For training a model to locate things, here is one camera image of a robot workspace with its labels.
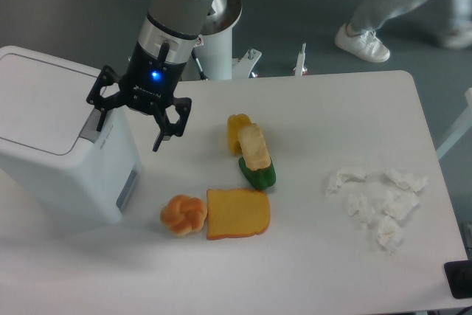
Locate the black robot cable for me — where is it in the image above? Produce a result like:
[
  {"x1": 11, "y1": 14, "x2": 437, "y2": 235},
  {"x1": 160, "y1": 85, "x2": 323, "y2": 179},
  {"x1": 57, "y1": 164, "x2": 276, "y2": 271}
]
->
[{"x1": 190, "y1": 49, "x2": 209, "y2": 81}]

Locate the green toy bell pepper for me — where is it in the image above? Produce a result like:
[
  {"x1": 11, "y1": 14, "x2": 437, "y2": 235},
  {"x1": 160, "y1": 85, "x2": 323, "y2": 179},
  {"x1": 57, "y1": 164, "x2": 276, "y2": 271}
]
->
[{"x1": 238, "y1": 156, "x2": 277, "y2": 190}]

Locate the crumpled white tissue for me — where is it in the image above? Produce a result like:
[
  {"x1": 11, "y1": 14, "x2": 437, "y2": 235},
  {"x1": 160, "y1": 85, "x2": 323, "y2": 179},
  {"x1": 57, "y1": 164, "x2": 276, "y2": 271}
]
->
[
  {"x1": 376, "y1": 215, "x2": 403, "y2": 255},
  {"x1": 324, "y1": 166, "x2": 367, "y2": 198},
  {"x1": 345, "y1": 193, "x2": 375, "y2": 225},
  {"x1": 384, "y1": 168, "x2": 429, "y2": 193},
  {"x1": 382, "y1": 190, "x2": 420, "y2": 221}
]

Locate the toy toast slice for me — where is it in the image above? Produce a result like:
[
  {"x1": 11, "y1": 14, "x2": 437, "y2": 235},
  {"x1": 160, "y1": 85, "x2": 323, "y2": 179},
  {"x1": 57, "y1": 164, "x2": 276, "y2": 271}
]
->
[{"x1": 206, "y1": 188, "x2": 271, "y2": 240}]

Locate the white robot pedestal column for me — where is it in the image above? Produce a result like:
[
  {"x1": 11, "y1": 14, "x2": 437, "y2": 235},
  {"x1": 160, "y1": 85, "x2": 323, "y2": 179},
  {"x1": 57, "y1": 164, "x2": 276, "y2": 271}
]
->
[{"x1": 192, "y1": 0, "x2": 242, "y2": 80}]

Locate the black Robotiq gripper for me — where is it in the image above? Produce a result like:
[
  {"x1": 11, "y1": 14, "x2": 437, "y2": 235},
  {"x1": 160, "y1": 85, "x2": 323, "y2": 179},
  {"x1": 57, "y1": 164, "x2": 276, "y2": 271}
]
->
[{"x1": 86, "y1": 41, "x2": 192, "y2": 152}]

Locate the crumpled white tissue top right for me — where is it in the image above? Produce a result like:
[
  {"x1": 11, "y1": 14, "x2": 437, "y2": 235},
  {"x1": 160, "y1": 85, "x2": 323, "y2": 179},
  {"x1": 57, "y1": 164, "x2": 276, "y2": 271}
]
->
[{"x1": 384, "y1": 168, "x2": 429, "y2": 193}]

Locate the black device at edge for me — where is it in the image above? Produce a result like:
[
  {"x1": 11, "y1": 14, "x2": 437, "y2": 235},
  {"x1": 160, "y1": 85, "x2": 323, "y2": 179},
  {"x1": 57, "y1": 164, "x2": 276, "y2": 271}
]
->
[{"x1": 444, "y1": 260, "x2": 472, "y2": 300}]

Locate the crumpled white tissue middle left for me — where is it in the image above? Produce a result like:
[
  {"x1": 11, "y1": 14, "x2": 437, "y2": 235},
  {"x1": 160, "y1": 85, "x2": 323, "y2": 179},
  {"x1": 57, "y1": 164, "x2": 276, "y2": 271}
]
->
[{"x1": 345, "y1": 193, "x2": 375, "y2": 225}]

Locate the crumpled white tissue bottom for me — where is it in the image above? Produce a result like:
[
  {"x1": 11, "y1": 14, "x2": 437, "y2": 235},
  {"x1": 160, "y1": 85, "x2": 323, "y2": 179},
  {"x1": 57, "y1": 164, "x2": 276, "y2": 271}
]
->
[{"x1": 376, "y1": 215, "x2": 403, "y2": 255}]

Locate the white push-button trash can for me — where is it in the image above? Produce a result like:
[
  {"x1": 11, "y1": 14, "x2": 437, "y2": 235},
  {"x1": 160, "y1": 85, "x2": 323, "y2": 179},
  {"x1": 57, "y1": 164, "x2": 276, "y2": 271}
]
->
[{"x1": 1, "y1": 46, "x2": 142, "y2": 224}]

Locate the white pedestal base frame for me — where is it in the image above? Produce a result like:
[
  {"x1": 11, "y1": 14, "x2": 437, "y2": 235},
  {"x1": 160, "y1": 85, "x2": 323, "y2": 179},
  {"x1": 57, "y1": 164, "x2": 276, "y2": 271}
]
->
[{"x1": 180, "y1": 42, "x2": 309, "y2": 82}]

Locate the white frame leg right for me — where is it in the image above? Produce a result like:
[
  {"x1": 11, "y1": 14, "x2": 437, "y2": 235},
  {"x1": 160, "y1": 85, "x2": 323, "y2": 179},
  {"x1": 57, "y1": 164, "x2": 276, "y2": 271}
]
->
[{"x1": 436, "y1": 88, "x2": 471, "y2": 160}]

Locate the crumpled white tissue middle right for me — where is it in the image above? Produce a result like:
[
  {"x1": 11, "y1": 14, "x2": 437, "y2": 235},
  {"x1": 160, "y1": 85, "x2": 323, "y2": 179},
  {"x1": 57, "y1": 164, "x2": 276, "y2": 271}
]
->
[{"x1": 382, "y1": 190, "x2": 420, "y2": 221}]

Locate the beige toy bread loaf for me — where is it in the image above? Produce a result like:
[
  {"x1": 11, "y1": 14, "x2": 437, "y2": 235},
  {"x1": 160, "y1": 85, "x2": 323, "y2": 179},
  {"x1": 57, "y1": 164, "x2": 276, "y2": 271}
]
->
[{"x1": 237, "y1": 123, "x2": 271, "y2": 171}]

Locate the yellow toy bell pepper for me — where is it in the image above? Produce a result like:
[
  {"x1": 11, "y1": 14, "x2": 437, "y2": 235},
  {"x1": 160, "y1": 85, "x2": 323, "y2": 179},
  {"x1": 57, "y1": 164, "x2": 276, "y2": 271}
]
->
[{"x1": 226, "y1": 114, "x2": 252, "y2": 156}]

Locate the knotted toy bread roll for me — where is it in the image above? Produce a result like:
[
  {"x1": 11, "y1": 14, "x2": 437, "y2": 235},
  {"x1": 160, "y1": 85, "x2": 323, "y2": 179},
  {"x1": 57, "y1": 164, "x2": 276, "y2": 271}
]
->
[{"x1": 159, "y1": 195, "x2": 207, "y2": 236}]

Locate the person legs white sneaker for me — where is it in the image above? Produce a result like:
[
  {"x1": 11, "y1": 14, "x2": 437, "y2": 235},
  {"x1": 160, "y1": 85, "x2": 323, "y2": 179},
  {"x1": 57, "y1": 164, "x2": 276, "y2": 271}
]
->
[{"x1": 334, "y1": 0, "x2": 471, "y2": 63}]

